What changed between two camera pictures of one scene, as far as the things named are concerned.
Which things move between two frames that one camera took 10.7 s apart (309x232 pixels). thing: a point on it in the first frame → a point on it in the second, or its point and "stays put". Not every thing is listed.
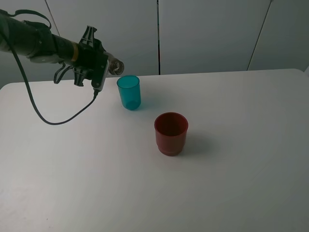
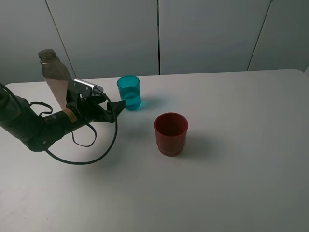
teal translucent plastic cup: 130,88 stays put
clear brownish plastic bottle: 115,66 → 56,75
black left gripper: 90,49 → 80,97
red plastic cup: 171,129 stays put
